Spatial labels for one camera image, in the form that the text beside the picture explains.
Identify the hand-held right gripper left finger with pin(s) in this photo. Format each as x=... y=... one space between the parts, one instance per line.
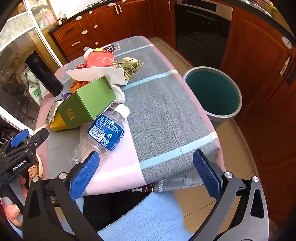
x=84 y=176

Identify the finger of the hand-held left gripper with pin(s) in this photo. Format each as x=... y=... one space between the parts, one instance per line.
x=19 y=138
x=39 y=139

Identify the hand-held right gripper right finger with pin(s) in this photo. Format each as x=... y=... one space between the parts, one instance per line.
x=207 y=176

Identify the yellow sponge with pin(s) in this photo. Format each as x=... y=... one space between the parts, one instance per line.
x=57 y=125

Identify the clear plastic water bottle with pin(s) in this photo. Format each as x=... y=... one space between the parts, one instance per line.
x=106 y=132

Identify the orange snack packet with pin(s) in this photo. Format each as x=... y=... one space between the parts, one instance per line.
x=77 y=87

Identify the green cardboard box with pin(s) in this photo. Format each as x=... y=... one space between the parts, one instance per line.
x=92 y=102

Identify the grey teal-lined waste bin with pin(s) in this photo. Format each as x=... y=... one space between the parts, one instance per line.
x=212 y=92

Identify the white tissue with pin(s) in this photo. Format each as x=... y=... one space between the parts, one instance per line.
x=119 y=93

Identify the red snack bag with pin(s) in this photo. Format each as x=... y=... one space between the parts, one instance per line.
x=100 y=58

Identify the pale fruit peel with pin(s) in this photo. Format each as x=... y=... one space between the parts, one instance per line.
x=130 y=66

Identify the person's left hand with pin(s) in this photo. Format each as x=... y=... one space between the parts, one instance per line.
x=13 y=214

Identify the crumpled silver wrapper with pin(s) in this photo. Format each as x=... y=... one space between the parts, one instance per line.
x=52 y=112

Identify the green and white plastic bag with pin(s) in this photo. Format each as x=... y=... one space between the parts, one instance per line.
x=34 y=92

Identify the small purple wrapper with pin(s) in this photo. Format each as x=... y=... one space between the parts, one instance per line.
x=66 y=95

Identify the black thermos flask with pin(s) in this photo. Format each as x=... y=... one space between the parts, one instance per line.
x=44 y=74

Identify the person's light blue top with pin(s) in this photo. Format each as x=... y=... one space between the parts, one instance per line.
x=150 y=220

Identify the plaid grey pink cloth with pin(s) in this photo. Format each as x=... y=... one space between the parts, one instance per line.
x=161 y=111

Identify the white paper sheet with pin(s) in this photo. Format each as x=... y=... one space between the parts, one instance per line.
x=92 y=73

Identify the glass sliding door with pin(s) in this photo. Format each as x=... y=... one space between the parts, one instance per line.
x=13 y=37

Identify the tall wooden cabinet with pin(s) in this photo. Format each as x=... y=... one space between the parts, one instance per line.
x=259 y=69

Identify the shelf of assorted packets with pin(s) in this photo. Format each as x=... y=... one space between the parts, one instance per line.
x=46 y=16

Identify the wooden cabinet with drawers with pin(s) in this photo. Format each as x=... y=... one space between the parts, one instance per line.
x=104 y=20

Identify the black oven door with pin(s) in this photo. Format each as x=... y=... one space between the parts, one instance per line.
x=201 y=30

